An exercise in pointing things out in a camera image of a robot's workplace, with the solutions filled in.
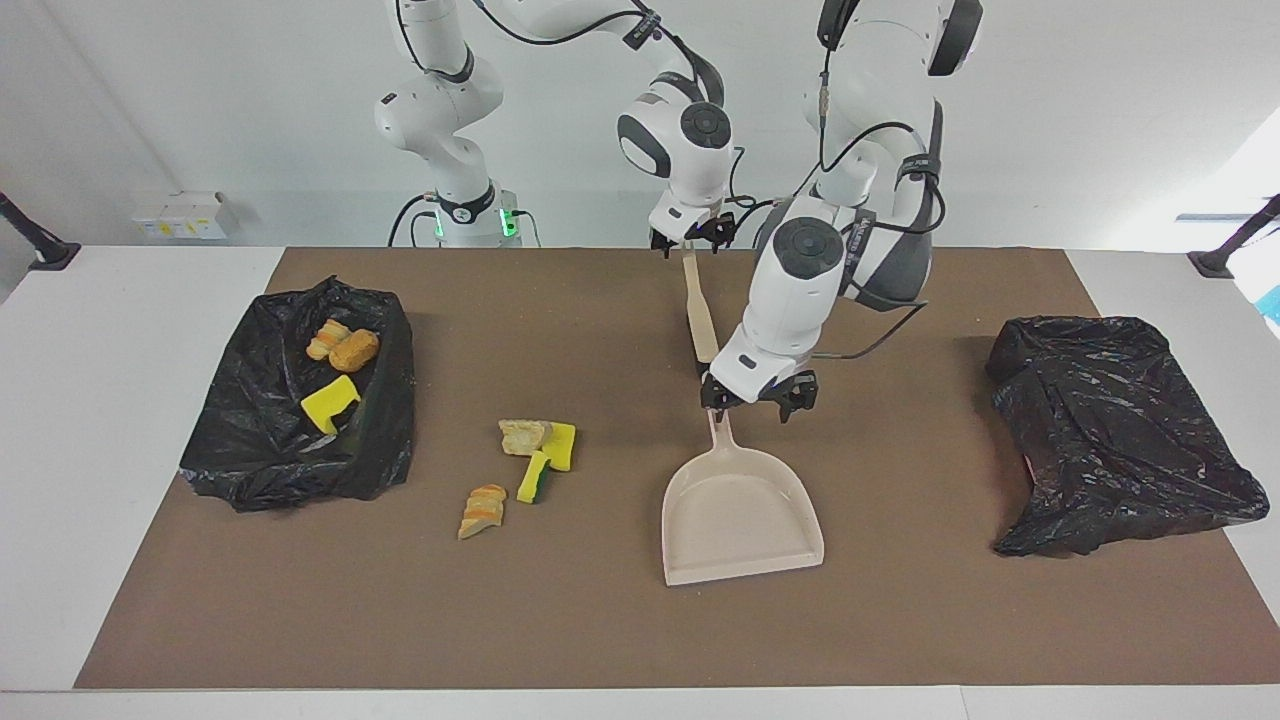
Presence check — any beige hand brush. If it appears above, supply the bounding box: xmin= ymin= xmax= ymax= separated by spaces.
xmin=682 ymin=250 xmax=722 ymax=377

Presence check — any beige plastic dustpan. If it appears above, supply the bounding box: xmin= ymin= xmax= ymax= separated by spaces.
xmin=660 ymin=408 xmax=826 ymax=588

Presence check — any yellow green-backed sponge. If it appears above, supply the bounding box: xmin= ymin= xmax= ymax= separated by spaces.
xmin=300 ymin=375 xmax=363 ymax=436
xmin=540 ymin=422 xmax=578 ymax=473
xmin=516 ymin=450 xmax=554 ymax=506

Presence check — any pale bread chunk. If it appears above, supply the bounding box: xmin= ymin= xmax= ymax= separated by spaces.
xmin=498 ymin=418 xmax=553 ymax=458

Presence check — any sliced bread loaf piece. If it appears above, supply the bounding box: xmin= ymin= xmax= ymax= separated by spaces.
xmin=457 ymin=483 xmax=508 ymax=541

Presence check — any brown bread roll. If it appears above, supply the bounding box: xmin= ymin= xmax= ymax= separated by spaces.
xmin=329 ymin=330 xmax=382 ymax=374

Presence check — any sliced croissant piece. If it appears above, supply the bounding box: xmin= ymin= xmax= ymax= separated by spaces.
xmin=305 ymin=318 xmax=353 ymax=362

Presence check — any black trash bag bin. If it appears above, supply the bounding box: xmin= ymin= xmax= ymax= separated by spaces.
xmin=179 ymin=276 xmax=417 ymax=513
xmin=984 ymin=315 xmax=1271 ymax=558

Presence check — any brown table mat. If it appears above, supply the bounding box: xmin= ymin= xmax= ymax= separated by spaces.
xmin=75 ymin=247 xmax=1280 ymax=691

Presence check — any black clamp stand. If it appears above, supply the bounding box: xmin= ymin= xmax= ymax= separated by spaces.
xmin=0 ymin=190 xmax=82 ymax=273
xmin=1187 ymin=193 xmax=1280 ymax=280

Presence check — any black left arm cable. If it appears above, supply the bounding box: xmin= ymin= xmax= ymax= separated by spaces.
xmin=800 ymin=50 xmax=946 ymax=361

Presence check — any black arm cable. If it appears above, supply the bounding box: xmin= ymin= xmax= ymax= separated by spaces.
xmin=395 ymin=0 xmax=766 ymax=216
xmin=800 ymin=50 xmax=946 ymax=361

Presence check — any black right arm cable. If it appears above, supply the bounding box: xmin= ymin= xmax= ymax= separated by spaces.
xmin=395 ymin=0 xmax=766 ymax=216

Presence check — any black base power cable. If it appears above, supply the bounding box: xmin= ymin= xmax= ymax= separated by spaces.
xmin=388 ymin=194 xmax=441 ymax=248

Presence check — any white wall socket box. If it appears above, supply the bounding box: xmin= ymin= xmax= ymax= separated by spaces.
xmin=132 ymin=192 xmax=229 ymax=241

